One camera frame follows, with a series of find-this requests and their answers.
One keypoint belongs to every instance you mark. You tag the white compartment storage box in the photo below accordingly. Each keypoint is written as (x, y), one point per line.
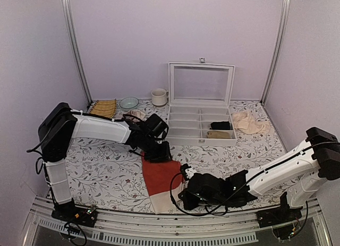
(199, 94)

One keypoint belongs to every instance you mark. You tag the aluminium front rail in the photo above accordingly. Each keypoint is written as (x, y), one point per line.
(235, 228)

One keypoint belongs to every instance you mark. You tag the aluminium frame post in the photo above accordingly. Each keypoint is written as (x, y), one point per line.
(277, 49)
(66, 4)

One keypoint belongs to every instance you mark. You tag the white ceramic mug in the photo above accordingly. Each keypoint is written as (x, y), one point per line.
(159, 97)

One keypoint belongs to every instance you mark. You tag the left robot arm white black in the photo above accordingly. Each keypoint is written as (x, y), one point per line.
(64, 124)

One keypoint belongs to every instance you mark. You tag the pink crumpled underwear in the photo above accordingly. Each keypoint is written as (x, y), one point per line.
(134, 115)

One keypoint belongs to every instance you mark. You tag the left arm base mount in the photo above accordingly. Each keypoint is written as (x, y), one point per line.
(77, 216)

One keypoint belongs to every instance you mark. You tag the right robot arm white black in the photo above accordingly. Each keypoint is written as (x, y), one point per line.
(315, 160)

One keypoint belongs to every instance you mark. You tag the tan rolled underwear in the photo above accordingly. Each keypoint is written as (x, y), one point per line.
(218, 135)

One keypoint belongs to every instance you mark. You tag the woven bamboo tray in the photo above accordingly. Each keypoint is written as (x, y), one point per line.
(105, 108)

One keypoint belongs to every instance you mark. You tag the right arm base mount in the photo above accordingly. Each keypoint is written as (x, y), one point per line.
(287, 219)

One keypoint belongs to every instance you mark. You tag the right aluminium frame post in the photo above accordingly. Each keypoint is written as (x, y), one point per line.
(277, 49)

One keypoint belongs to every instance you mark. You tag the left aluminium frame post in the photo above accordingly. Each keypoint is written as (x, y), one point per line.
(66, 4)

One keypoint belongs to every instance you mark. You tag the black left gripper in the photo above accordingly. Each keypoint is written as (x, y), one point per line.
(164, 157)

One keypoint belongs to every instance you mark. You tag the beige crumpled underwear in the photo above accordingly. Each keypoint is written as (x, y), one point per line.
(246, 123)

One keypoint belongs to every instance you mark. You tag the red and white underwear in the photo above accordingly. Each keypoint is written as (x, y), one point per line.
(162, 182)

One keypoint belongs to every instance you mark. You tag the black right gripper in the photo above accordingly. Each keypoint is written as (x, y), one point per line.
(189, 204)

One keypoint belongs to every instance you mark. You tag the light green glass bowl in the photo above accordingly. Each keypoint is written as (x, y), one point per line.
(129, 103)

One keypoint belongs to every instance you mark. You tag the black rolled underwear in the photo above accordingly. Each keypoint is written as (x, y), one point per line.
(222, 125)

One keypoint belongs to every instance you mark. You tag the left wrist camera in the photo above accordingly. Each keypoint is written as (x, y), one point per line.
(156, 127)

